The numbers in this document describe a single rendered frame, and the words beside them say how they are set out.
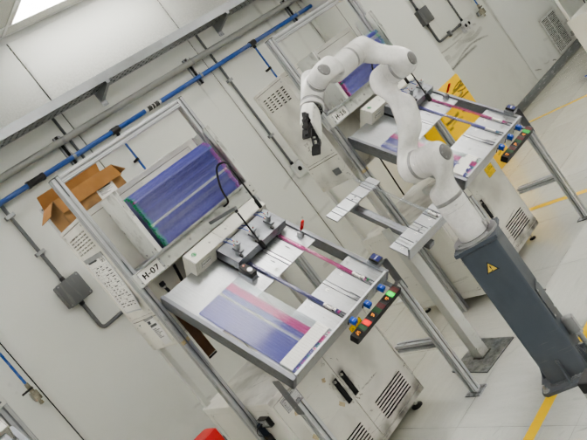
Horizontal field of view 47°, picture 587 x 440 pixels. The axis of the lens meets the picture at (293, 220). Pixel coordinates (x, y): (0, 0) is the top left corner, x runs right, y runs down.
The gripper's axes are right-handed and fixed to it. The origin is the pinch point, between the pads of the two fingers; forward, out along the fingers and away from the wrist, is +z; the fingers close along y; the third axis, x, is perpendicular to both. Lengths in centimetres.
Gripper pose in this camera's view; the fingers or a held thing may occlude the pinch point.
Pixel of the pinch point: (311, 144)
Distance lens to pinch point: 226.7
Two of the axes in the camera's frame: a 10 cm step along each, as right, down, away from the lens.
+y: -3.6, -5.2, -7.8
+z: -0.2, 8.4, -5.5
